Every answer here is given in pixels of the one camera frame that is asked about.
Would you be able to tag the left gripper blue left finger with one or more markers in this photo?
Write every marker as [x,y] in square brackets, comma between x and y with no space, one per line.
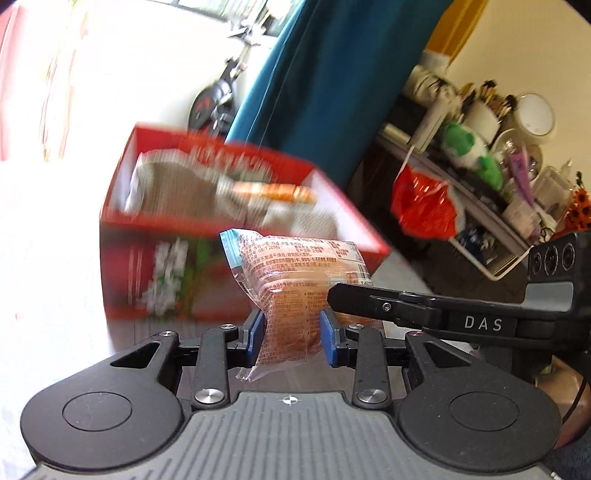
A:
[221,349]

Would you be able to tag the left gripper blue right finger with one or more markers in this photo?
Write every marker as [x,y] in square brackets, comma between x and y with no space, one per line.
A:
[360,348]

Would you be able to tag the packaged bread bag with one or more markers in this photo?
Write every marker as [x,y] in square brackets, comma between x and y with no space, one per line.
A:
[295,295]

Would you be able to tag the grey knitted cloth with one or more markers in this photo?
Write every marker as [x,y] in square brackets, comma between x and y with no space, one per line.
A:
[170,182]

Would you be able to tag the person's right hand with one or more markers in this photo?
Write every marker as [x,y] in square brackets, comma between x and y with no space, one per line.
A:
[562,384]

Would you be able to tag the white sock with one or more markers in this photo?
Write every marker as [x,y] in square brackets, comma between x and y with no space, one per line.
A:
[291,219]

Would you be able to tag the red plastic bag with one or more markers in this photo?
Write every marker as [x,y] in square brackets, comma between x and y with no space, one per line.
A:
[425,206]

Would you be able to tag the red strawberry cardboard box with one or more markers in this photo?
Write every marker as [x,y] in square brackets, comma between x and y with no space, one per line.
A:
[192,227]

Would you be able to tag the orange floral cloth doll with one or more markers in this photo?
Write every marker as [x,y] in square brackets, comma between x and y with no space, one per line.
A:
[277,192]

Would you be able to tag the purple tissue pack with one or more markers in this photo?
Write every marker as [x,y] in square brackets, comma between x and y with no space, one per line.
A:
[518,160]

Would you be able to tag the green white plush toy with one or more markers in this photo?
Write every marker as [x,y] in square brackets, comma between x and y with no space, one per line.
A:
[467,150]

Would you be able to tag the round vanity mirror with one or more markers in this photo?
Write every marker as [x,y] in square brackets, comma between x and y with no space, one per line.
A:
[534,118]

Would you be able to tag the white brush holder cup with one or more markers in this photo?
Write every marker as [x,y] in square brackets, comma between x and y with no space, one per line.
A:
[483,121]

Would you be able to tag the white spray bottle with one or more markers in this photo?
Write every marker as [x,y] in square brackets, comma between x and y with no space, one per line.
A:
[440,109]

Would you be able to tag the blue curtain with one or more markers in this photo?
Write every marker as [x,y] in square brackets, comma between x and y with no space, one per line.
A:
[332,78]

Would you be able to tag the white labelled jar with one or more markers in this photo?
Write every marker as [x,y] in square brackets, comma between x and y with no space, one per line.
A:
[435,62]

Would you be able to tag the yellow curtain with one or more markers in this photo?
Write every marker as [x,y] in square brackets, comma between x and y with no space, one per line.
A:
[455,27]

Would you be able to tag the white wire rack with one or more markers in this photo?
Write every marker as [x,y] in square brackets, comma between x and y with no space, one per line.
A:
[484,238]

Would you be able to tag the beige drawstring bag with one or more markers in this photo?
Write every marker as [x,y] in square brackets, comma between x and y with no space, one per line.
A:
[425,87]

